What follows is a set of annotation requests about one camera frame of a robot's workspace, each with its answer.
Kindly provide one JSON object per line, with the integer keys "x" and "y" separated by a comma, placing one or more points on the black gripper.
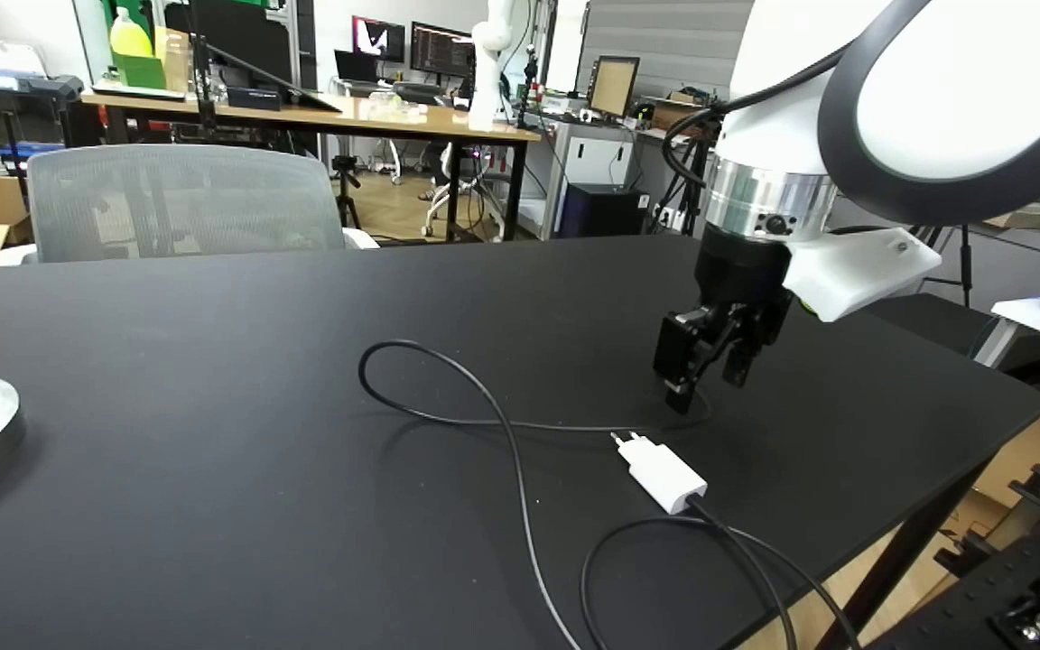
{"x": 740, "y": 271}

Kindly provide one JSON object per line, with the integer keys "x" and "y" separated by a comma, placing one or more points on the white charger plug adapter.
{"x": 666, "y": 474}

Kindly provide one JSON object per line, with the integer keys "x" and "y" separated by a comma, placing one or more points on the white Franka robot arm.
{"x": 964, "y": 94}

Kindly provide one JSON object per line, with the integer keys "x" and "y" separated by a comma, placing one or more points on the white grey cabinet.
{"x": 595, "y": 151}

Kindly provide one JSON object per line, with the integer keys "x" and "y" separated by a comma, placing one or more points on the black table leg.
{"x": 884, "y": 579}

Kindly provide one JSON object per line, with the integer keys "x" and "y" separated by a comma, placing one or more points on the white curved stand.
{"x": 493, "y": 58}

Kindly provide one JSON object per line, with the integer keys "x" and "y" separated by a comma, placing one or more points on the black metal rig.
{"x": 1028, "y": 579}

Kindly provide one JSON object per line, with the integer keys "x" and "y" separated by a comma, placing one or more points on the dark computer monitor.
{"x": 443, "y": 53}

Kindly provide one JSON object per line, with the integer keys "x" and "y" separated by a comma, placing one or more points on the small black tripod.
{"x": 343, "y": 182}

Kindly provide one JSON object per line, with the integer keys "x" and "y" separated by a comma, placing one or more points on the long wooden desk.
{"x": 361, "y": 116}

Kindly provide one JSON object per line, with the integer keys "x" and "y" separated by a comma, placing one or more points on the grey mesh office chair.
{"x": 183, "y": 199}

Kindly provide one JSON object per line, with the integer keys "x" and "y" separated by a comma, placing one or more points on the black panel on boom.
{"x": 235, "y": 39}

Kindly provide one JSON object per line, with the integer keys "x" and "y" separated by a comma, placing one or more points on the green yellow poster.
{"x": 135, "y": 40}

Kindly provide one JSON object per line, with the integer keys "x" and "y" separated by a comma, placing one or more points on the dark equipment cart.
{"x": 3, "y": 94}

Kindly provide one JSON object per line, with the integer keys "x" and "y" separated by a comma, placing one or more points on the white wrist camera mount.
{"x": 868, "y": 271}

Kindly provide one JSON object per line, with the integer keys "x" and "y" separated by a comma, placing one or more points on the dark picture frame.
{"x": 615, "y": 88}

